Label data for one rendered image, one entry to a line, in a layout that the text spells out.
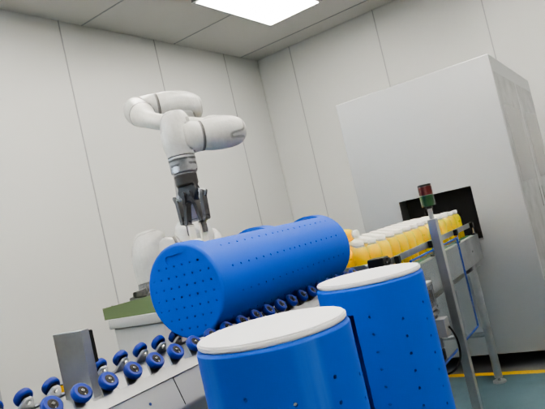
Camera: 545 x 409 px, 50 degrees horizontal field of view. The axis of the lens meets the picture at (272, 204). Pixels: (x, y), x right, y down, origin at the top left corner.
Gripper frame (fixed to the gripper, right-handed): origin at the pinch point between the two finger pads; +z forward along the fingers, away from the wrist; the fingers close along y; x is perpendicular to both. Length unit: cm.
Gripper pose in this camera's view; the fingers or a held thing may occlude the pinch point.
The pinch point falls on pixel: (198, 234)
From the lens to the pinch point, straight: 193.2
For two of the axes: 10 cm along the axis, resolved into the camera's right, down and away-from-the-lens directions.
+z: 2.2, 9.7, -0.6
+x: 5.2, -0.7, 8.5
